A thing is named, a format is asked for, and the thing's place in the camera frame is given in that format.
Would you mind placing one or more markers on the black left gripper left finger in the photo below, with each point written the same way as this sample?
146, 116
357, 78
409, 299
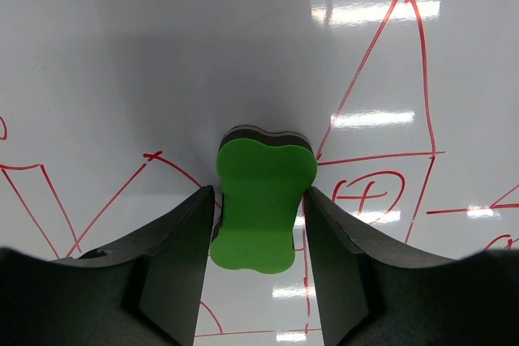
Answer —
142, 289

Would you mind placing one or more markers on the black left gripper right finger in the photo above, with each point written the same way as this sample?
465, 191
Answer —
372, 289

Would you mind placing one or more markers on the green whiteboard eraser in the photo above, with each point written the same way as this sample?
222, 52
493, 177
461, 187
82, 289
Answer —
263, 176

